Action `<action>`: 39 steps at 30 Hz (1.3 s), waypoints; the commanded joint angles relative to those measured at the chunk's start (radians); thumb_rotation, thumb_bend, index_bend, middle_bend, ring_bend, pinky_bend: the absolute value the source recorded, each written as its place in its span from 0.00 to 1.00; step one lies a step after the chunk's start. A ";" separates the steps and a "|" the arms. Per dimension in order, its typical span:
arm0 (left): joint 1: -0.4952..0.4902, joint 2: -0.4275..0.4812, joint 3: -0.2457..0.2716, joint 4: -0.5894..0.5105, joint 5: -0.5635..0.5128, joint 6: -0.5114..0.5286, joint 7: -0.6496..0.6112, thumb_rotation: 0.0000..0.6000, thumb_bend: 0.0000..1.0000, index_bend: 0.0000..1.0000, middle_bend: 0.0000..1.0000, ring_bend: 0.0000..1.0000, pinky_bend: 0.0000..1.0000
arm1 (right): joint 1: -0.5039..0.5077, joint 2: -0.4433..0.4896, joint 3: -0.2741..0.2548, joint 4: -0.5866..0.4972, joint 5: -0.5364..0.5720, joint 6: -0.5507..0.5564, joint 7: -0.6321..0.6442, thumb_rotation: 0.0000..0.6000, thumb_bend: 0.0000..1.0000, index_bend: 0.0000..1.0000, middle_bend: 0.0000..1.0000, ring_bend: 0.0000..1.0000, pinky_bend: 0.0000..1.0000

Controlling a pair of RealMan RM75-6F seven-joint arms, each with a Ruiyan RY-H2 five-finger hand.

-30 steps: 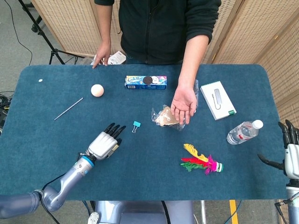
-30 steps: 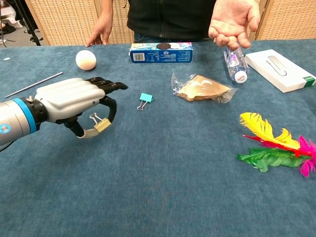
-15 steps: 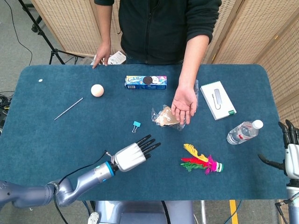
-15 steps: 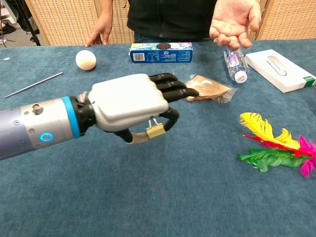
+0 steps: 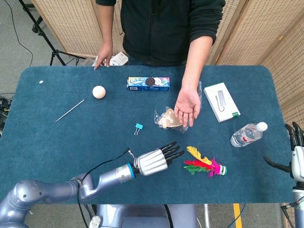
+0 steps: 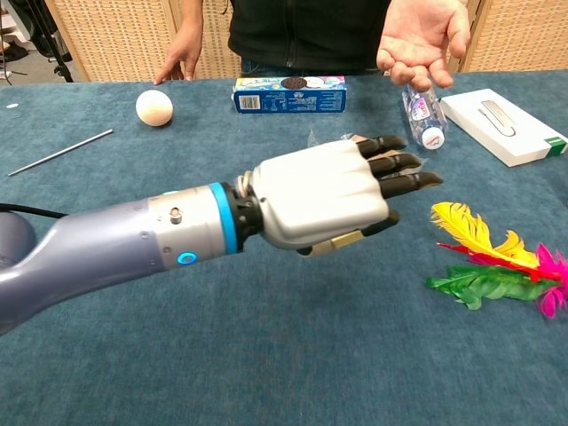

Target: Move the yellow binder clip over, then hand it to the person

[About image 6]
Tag person's left hand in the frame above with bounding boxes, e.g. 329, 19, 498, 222
375, 0, 471, 90

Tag black tripod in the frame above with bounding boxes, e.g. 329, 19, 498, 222
26, 0, 75, 83

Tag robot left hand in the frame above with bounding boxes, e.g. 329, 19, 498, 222
248, 135, 444, 258

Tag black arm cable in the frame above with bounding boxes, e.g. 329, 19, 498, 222
0, 202, 68, 219

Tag teal felt table cover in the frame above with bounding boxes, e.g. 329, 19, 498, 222
0, 69, 568, 426

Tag white foam ball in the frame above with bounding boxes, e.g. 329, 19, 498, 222
135, 89, 174, 128

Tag bagged brown paper filters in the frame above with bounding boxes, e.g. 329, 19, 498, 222
307, 128, 425, 174

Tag person's right hand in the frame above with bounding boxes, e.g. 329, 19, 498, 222
154, 20, 204, 85

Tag colourful feathers bundle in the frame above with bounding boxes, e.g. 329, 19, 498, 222
425, 201, 568, 320

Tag thin metal rod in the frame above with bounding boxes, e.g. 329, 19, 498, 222
7, 129, 114, 178

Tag person's right forearm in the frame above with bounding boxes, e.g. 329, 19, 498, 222
175, 0, 205, 28

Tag woven rattan folding screen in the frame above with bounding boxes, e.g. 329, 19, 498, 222
43, 0, 243, 83
447, 0, 568, 75

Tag person's torso black jacket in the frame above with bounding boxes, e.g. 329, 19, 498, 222
228, 0, 394, 76

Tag blue cookie box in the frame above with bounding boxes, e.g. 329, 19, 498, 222
232, 75, 348, 114

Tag clear plastic water bottle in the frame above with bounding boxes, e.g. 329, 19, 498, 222
401, 83, 449, 151

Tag white box with green end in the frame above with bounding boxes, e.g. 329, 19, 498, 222
439, 88, 568, 169

